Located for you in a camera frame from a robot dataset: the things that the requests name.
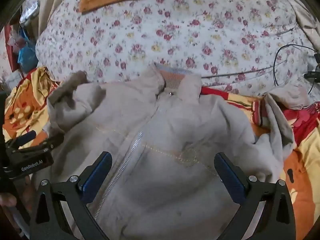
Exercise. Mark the blue plastic bag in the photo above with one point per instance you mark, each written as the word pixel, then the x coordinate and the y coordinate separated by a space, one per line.
pixel 26 55

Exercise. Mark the clear plastic bag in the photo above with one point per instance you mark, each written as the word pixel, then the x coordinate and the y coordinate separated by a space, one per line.
pixel 30 12

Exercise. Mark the person's left hand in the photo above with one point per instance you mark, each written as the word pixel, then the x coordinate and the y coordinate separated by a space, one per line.
pixel 7 200

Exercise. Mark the beige cloth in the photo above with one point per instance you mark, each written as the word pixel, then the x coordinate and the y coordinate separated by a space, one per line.
pixel 305 17

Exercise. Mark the floral quilt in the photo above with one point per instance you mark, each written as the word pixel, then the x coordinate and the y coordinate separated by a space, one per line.
pixel 200 30

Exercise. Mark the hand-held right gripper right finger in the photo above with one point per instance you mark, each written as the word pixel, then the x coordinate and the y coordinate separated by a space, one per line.
pixel 230 177

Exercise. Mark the beige zip jacket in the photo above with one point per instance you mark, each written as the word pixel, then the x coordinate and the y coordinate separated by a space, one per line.
pixel 162 130

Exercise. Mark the red orange yellow printed blanket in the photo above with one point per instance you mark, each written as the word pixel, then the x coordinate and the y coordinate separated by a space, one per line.
pixel 305 155

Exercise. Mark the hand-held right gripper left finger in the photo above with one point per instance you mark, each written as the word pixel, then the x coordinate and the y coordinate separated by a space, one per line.
pixel 97 177

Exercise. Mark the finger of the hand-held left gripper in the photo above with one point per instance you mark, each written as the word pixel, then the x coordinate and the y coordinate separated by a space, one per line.
pixel 25 138
pixel 45 145

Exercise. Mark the black charger plug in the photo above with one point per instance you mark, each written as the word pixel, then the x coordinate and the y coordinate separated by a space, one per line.
pixel 312 75

